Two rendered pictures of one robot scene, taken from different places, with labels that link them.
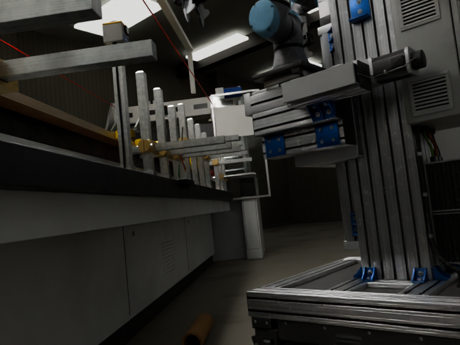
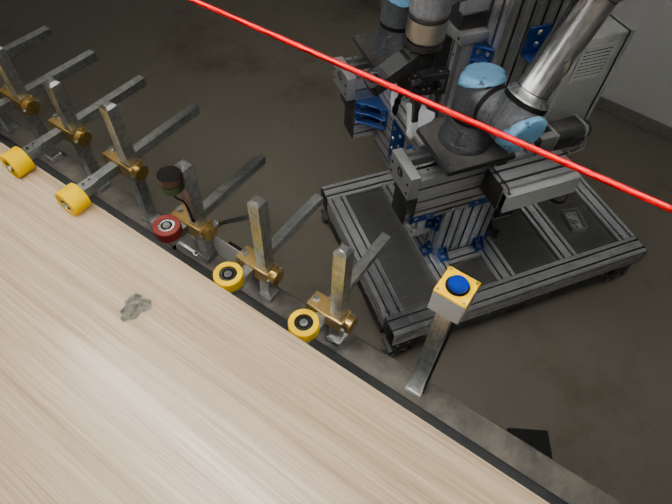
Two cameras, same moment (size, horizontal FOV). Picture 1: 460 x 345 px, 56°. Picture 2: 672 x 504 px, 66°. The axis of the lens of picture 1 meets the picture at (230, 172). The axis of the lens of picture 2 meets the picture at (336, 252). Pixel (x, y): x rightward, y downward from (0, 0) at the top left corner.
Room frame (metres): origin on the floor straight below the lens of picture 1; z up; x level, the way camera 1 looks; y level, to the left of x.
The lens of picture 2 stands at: (1.44, 0.95, 2.05)
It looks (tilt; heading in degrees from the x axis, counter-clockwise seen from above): 54 degrees down; 296
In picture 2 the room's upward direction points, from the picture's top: 3 degrees clockwise
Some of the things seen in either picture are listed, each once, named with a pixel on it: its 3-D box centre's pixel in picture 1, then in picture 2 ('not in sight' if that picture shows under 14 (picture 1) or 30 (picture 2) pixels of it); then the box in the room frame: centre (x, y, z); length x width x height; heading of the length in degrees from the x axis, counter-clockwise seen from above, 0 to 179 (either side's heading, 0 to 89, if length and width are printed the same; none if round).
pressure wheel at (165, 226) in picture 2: not in sight; (170, 236); (2.27, 0.35, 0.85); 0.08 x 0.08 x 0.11
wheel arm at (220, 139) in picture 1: (172, 146); (346, 286); (1.76, 0.22, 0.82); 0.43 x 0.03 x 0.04; 84
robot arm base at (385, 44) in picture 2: not in sight; (395, 33); (2.02, -0.60, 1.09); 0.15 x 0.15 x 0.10
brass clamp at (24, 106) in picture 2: not in sight; (20, 100); (2.99, 0.19, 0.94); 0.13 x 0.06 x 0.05; 174
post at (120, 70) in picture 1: (121, 107); (430, 352); (1.47, 0.35, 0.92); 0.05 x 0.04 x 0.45; 174
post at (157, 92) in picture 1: (161, 138); (264, 258); (1.98, 0.30, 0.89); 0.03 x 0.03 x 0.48; 84
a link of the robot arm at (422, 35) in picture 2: not in sight; (425, 26); (1.71, 0.07, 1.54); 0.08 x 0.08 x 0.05
